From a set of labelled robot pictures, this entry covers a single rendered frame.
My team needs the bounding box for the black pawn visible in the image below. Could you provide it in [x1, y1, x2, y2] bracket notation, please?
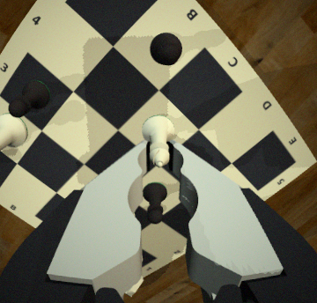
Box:
[143, 182, 167, 224]
[150, 33, 182, 66]
[8, 80, 50, 118]

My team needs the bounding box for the black and cream chessboard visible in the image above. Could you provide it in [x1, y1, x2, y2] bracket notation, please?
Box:
[0, 0, 317, 277]

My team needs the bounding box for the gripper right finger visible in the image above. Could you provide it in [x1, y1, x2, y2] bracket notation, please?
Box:
[166, 140, 317, 303]

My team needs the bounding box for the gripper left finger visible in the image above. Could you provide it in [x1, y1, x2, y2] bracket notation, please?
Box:
[0, 140, 151, 303]

